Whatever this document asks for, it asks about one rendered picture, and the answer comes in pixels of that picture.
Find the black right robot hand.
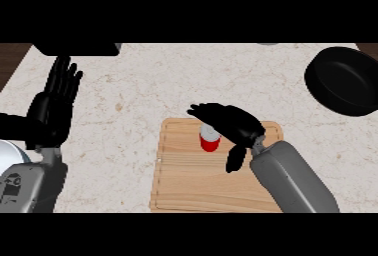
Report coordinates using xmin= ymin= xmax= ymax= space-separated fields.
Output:
xmin=187 ymin=102 xmax=268 ymax=175

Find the white round object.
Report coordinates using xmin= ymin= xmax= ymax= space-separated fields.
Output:
xmin=0 ymin=139 xmax=35 ymax=168

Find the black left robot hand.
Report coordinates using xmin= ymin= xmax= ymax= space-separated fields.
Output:
xmin=0 ymin=55 xmax=86 ymax=151

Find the light wooden cutting board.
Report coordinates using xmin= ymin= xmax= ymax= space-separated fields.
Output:
xmin=148 ymin=117 xmax=287 ymax=214

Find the black round pot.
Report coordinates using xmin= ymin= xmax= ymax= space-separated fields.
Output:
xmin=303 ymin=46 xmax=378 ymax=118

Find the red can with silver top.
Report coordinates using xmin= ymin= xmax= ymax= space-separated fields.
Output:
xmin=199 ymin=123 xmax=224 ymax=153

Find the black flat appliance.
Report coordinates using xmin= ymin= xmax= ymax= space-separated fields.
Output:
xmin=32 ymin=42 xmax=125 ymax=57

